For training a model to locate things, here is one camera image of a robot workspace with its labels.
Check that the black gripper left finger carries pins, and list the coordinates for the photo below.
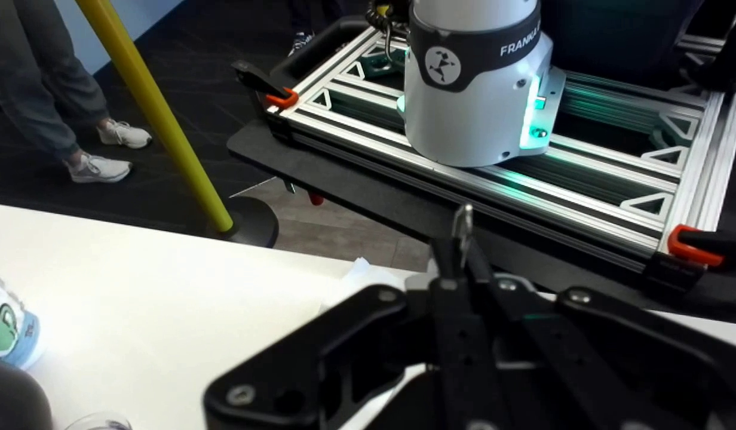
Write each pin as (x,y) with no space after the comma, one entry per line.
(344,367)

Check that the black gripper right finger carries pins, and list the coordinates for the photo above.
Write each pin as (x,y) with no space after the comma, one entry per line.
(607,367)

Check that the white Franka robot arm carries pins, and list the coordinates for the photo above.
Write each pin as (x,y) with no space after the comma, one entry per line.
(472,103)

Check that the black orange bar clamp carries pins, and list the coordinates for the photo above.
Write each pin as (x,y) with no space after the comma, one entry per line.
(703,248)
(268,86)

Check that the black round pole base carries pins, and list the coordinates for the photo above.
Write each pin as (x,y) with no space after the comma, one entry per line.
(252,224)

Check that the yellow pole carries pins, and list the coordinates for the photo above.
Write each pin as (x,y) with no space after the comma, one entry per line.
(156,120)

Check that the white sneaker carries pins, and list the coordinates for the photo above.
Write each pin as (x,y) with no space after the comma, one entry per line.
(124,134)
(101,169)

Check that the black metal mug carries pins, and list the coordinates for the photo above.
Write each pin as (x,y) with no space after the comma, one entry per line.
(12,398)

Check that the upright printed paper cup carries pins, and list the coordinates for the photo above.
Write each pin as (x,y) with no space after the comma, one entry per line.
(4,325)

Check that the person legs grey trousers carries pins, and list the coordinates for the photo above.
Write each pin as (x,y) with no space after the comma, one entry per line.
(40,73)

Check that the aluminium profile frame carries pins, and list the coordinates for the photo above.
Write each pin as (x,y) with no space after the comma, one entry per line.
(607,188)

